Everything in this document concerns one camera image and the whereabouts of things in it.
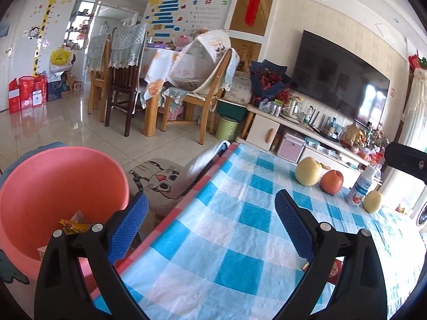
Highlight yellow chip bag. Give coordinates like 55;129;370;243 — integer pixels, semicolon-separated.
59;219;91;235

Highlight red candy wrapper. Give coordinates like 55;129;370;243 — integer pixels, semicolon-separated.
328;259;342;285

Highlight white lace curtain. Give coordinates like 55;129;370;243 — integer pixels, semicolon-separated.
399;68;426;152

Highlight white yogurt bottle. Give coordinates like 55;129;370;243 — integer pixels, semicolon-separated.
345;165;375;207

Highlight yellow pear right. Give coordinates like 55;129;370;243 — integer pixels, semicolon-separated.
363;191;383;214

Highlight washing machine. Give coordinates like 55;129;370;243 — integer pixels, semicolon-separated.
416;202;427;230

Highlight red apple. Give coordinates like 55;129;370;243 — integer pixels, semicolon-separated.
320;170;344;195

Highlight pink plastic bucket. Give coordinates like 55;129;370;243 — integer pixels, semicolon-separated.
0;145;131;284

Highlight pink storage box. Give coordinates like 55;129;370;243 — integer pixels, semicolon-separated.
276;133;305;163

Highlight black flat television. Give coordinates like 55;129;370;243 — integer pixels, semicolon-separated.
290;30;390;126

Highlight white tv cabinet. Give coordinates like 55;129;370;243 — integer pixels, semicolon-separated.
236;105;369;188

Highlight white electric kettle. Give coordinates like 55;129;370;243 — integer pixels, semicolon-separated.
281;96;304;121

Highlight blue checkered tablecloth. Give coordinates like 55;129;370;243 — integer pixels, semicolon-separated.
119;144;426;319

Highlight cat pattern stool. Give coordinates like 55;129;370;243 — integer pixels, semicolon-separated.
127;158;187;216

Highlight dark flower bouquet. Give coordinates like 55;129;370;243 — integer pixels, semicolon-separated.
250;59;291;107

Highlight green waste bin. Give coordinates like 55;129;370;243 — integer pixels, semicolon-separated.
215;116;240;142

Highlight red gift boxes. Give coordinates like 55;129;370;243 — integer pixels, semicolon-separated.
8;74;47;114

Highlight wooden chair with cushion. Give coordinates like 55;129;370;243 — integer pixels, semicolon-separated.
161;29;240;145

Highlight dark wooden chair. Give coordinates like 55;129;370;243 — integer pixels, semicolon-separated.
104;24;148;137

